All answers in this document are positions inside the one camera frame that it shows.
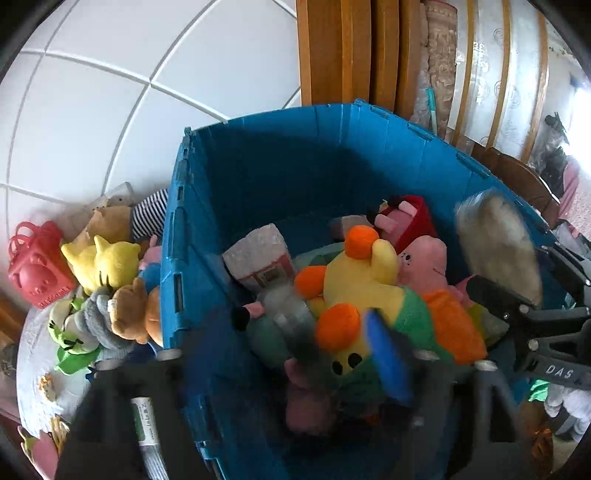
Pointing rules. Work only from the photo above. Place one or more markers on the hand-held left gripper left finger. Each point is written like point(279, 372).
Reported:
point(154, 381)

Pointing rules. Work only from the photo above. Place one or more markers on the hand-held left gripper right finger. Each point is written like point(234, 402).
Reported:
point(388, 355)

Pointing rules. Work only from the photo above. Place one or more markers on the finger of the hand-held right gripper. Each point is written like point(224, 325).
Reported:
point(496, 295)
point(570, 272)

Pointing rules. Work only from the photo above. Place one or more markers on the grey white fluffy plush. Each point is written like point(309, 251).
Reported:
point(501, 235)

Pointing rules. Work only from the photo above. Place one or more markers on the grey plush toy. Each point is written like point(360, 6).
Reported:
point(291, 318)

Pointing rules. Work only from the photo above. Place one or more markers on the blue plastic storage box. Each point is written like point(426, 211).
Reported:
point(295, 175)

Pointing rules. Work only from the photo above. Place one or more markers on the green cloth item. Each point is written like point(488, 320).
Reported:
point(538, 390)

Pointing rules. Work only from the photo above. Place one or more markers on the grey labelled tube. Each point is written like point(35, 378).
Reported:
point(147, 434)

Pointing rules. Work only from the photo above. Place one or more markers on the brown bear plush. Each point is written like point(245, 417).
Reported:
point(136, 309)

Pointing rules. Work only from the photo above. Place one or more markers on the yellow orange duck plush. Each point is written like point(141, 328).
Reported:
point(355, 286)

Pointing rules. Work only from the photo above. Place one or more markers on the pink starfish plush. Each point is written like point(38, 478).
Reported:
point(427, 261)

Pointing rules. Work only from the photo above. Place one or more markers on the grey elephant plush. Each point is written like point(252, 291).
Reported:
point(99, 323)

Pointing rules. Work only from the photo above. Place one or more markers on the pink cloth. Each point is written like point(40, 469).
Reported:
point(575, 189)

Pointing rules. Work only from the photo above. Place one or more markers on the green frog plush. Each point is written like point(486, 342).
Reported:
point(69, 350)

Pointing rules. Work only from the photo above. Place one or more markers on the pink plush toy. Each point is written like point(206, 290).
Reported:
point(307, 401)

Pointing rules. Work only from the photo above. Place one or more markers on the dark wooden furniture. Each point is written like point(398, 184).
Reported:
point(521, 180)

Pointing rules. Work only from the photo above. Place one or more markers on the red and pink plush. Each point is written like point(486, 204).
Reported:
point(413, 217)

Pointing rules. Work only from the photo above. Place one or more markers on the pale green plush toy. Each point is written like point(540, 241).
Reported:
point(265, 334)

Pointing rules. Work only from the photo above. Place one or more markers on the yellow plush toy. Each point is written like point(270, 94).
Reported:
point(108, 263)

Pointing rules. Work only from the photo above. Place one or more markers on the red plastic basket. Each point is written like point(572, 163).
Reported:
point(39, 270)

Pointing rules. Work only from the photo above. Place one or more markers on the white red plush toy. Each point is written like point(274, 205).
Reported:
point(261, 258)

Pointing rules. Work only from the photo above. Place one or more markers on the tan bear plush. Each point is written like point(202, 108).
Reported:
point(108, 221)

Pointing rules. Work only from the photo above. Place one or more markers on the striped plush toy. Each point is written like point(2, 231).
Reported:
point(147, 214)

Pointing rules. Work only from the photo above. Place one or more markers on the teal stick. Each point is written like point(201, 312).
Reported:
point(431, 108)

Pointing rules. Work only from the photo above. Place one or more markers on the plastic wrapped wooden frames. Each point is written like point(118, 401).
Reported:
point(503, 74)

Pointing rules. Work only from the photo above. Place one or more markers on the rolled patterned rug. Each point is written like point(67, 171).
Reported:
point(438, 60)

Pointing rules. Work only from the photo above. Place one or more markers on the wooden boards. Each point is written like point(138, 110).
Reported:
point(351, 50)

